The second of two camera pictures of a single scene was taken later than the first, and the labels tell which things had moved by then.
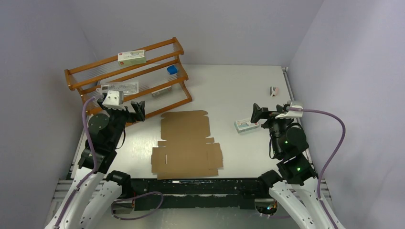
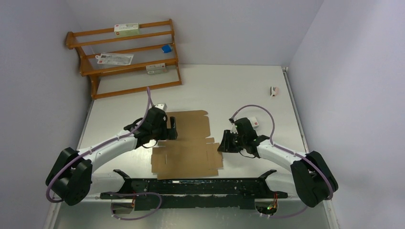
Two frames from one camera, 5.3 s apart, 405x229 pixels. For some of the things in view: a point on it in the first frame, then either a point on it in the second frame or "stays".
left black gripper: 132,117 -> 170,133
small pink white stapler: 274,91 stays
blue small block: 172,69 -> 166,48
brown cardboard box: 187,151 stays
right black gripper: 263,112 -> 225,146
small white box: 161,91 -> 156,68
